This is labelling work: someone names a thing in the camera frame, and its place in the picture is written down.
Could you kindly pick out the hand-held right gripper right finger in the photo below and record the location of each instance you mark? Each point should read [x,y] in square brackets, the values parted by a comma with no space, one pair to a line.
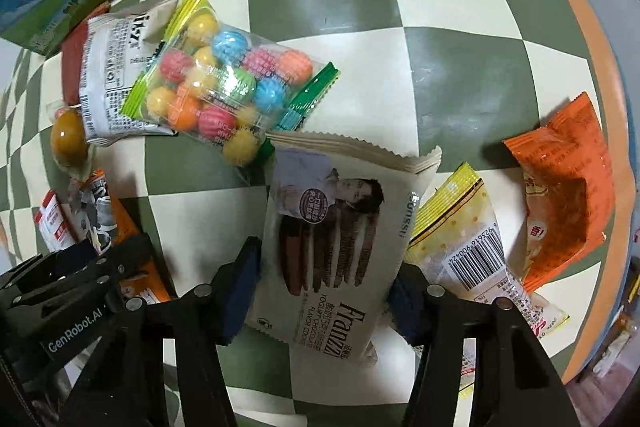
[401,304]

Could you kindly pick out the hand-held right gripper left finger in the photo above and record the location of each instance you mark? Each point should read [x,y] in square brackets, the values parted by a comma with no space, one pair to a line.
[244,289]

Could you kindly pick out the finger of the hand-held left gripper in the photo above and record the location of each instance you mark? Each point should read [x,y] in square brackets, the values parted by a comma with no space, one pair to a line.
[55,269]
[122,259]

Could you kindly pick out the red and white snack packet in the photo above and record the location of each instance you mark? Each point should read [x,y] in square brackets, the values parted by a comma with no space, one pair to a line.
[52,222]

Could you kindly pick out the panda print snack packet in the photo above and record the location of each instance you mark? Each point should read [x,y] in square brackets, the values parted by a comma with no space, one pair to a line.
[95,207]

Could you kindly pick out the yellow dotted snack packet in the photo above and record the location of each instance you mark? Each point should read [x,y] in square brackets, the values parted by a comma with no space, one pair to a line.
[460,227]

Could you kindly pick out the beige cookie packet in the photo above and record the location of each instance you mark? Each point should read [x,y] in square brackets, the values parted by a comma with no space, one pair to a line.
[325,232]

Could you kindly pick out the packed brown braised egg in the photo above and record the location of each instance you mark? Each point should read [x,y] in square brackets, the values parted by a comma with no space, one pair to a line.
[70,138]

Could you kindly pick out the white packet with black print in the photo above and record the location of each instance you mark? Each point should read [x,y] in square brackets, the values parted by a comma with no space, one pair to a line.
[107,72]

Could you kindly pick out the orange snack packet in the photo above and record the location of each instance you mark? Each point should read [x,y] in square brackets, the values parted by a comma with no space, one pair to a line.
[565,187]

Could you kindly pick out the dark red snack packet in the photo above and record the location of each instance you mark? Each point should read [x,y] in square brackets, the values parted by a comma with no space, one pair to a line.
[72,57]

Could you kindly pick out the clear bag of colourful gumballs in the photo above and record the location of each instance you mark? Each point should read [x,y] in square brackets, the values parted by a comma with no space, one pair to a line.
[225,77]

